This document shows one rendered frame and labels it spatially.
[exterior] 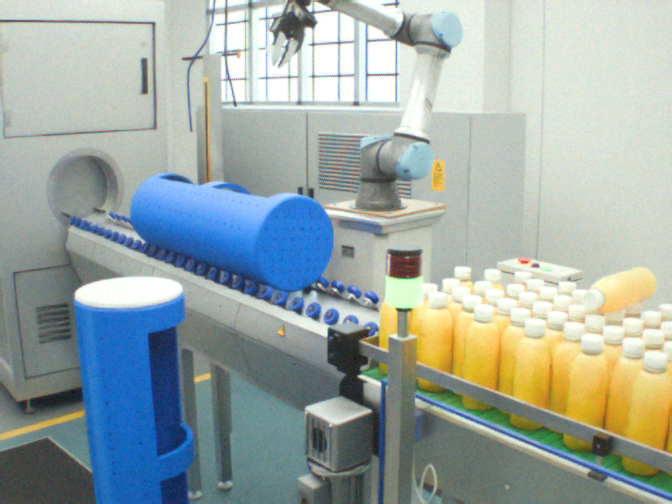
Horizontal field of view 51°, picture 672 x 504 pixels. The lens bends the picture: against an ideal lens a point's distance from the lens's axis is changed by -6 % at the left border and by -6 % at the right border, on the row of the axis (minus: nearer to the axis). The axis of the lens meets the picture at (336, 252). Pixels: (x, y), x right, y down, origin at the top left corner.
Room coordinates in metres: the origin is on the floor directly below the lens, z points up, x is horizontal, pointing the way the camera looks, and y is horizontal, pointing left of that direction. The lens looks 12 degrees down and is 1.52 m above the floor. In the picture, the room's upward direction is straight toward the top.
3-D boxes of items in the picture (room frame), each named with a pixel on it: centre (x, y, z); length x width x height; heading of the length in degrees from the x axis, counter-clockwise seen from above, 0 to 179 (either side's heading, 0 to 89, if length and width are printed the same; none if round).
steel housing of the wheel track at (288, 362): (2.61, 0.50, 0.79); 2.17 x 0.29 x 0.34; 39
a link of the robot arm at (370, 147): (2.40, -0.14, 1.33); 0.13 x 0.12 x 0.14; 36
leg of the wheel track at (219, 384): (2.65, 0.44, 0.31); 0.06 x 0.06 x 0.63; 39
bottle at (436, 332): (1.51, -0.21, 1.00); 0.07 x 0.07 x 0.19
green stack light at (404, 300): (1.27, -0.12, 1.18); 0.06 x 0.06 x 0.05
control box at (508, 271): (1.81, -0.51, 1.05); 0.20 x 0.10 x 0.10; 39
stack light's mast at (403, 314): (1.27, -0.12, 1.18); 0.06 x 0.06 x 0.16
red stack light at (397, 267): (1.27, -0.12, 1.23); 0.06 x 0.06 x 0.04
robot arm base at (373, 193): (2.41, -0.14, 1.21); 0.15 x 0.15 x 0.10
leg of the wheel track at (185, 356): (2.56, 0.55, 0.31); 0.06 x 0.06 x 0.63; 39
